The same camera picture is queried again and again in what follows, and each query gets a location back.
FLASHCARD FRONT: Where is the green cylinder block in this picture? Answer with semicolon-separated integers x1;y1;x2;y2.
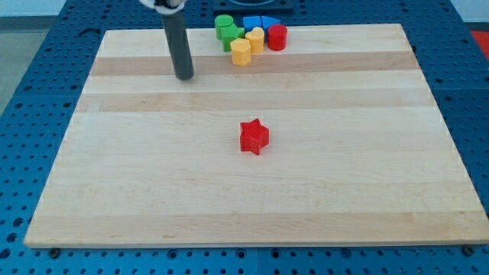
214;15;234;40

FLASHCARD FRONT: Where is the light wooden board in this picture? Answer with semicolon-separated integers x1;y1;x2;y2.
24;24;488;248

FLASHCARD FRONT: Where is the blue cube block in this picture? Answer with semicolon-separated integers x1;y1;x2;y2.
242;16;262;32

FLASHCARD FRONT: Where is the red star block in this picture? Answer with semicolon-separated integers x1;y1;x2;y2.
240;118;270;155

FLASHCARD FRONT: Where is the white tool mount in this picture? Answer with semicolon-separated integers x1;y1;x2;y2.
139;0;186;15

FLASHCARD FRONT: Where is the red cylinder block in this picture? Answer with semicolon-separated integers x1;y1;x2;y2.
267;24;288;51

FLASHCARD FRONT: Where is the yellow heart block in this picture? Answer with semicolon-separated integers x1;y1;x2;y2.
245;27;264;53

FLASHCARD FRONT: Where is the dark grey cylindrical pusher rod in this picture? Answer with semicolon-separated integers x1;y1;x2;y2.
162;11;194;81

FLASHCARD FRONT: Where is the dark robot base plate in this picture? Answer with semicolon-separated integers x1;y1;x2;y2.
212;0;295;13

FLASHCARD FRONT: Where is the yellow pentagon block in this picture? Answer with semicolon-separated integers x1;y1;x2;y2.
230;38;251;66

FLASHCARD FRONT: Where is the green star block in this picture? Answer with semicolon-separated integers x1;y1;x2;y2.
220;24;245;52

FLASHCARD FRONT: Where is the blue triangle block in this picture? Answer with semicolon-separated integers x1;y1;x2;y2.
261;15;281;32

